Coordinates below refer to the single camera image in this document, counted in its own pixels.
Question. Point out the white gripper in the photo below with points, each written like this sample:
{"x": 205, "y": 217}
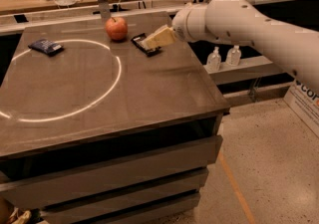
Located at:
{"x": 180, "y": 28}

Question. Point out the black rxbar chocolate bar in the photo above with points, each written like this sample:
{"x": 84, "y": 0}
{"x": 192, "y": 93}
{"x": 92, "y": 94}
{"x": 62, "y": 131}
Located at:
{"x": 138, "y": 41}

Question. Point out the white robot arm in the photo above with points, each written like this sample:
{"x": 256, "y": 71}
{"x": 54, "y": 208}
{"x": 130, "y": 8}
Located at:
{"x": 236, "y": 22}

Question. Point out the red apple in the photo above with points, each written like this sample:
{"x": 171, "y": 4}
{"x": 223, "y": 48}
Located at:
{"x": 117, "y": 28}

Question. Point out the left clear sanitizer bottle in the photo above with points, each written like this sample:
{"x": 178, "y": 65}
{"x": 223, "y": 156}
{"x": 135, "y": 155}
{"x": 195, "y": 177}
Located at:
{"x": 213, "y": 60}

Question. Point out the clear sanitizer bottle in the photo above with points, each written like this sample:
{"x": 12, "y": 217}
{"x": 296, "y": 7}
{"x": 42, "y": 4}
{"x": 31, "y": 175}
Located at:
{"x": 213, "y": 60}
{"x": 233, "y": 56}

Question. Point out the right clear sanitizer bottle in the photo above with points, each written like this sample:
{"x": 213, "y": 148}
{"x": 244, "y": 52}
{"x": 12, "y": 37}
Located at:
{"x": 233, "y": 56}

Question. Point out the blue snack packet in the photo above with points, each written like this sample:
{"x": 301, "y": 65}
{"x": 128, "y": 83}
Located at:
{"x": 46, "y": 47}

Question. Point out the top grey drawer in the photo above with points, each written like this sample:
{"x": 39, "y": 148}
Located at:
{"x": 93, "y": 179}

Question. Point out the grey drawer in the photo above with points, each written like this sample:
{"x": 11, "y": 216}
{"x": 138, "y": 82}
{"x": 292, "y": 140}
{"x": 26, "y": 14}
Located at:
{"x": 138, "y": 195}
{"x": 93, "y": 179}
{"x": 149, "y": 211}

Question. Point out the middle grey drawer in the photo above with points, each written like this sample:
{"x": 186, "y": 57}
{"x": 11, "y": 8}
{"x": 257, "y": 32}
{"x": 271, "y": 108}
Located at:
{"x": 138, "y": 195}

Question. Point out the bottom grey drawer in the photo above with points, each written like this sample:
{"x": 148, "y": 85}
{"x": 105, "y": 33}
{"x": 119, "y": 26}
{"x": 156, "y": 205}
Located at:
{"x": 149, "y": 211}

